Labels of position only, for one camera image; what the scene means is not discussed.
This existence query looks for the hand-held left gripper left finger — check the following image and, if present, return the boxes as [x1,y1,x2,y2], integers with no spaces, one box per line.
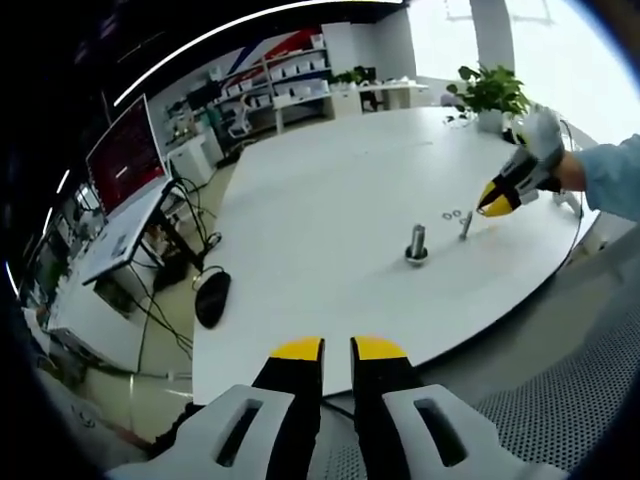
[149,335,326,480]

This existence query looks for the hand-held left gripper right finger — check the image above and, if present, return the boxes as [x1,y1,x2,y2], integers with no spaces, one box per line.
[349,335,571,480]

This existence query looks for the thick steel threaded stud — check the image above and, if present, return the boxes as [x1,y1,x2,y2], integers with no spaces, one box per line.
[403,224,431,268]

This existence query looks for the person's right hand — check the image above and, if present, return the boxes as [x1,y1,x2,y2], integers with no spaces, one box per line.
[539,148,587,193]

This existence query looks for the large potted green plant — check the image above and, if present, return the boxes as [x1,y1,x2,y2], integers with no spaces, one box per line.
[446,63,532,135]

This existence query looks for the black pouch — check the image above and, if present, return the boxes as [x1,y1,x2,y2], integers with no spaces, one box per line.
[193,271,233,330]

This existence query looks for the small potted plant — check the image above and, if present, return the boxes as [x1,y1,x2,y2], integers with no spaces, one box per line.
[332,67,370,87]

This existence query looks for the white standing desk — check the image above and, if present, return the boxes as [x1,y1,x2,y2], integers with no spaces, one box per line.
[79,182,211,321]

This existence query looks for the white storage shelving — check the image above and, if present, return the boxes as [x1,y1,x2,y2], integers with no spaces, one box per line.
[212,32,335,136]

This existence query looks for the white cabinet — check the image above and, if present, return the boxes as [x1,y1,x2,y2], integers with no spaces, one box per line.
[167,134,217,185]

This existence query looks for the white office chair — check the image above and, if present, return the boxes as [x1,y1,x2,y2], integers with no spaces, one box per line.
[227,94,257,142]

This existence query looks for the computer monitor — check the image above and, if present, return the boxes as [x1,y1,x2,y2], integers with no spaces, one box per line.
[83,93,170,217]

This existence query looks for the black floor cables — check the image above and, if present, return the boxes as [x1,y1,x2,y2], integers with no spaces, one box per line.
[127,174,224,351]

